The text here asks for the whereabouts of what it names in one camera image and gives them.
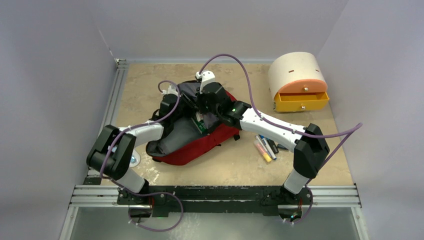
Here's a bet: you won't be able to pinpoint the green activity book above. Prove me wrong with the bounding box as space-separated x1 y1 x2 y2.
192 112 209 134

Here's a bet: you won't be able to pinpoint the yellow marker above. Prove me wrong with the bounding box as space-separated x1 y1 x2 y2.
253 140 272 163

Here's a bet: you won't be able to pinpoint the dark marker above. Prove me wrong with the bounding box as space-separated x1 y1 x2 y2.
266 138 279 155

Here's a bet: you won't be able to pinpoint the cream rounded drawer cabinet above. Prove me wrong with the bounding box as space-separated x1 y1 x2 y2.
267 51 328 100

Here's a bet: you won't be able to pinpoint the aluminium frame rails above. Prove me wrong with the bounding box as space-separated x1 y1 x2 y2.
58 58 370 240

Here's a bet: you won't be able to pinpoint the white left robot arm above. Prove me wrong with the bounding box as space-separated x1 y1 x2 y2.
86 93 181 205

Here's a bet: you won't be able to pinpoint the white blue oval case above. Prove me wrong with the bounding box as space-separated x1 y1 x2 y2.
129 150 141 168

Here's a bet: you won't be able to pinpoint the red student backpack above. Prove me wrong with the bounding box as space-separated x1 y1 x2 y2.
145 80 240 166

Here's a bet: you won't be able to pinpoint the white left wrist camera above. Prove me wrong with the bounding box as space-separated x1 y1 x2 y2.
162 84 180 96

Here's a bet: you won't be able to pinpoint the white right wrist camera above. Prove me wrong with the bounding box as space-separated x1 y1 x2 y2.
195 70 216 94

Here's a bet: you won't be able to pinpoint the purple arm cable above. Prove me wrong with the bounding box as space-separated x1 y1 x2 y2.
99 80 184 232
198 53 364 225

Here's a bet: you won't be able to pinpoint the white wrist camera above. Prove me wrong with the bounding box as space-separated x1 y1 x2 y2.
195 70 216 94
162 84 180 96

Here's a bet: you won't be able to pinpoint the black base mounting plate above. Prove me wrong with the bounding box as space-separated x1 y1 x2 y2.
117 185 312 219

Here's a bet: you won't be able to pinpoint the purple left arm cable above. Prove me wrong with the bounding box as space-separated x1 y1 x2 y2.
99 80 184 232

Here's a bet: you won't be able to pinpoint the white blue marker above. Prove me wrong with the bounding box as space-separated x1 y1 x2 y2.
259 135 277 161

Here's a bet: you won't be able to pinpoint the orange upper drawer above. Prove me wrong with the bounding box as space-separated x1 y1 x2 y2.
269 79 328 99

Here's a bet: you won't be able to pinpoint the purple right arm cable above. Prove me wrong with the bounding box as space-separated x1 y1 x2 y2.
198 53 364 225

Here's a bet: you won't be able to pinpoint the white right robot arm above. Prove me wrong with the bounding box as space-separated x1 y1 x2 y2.
196 82 330 204

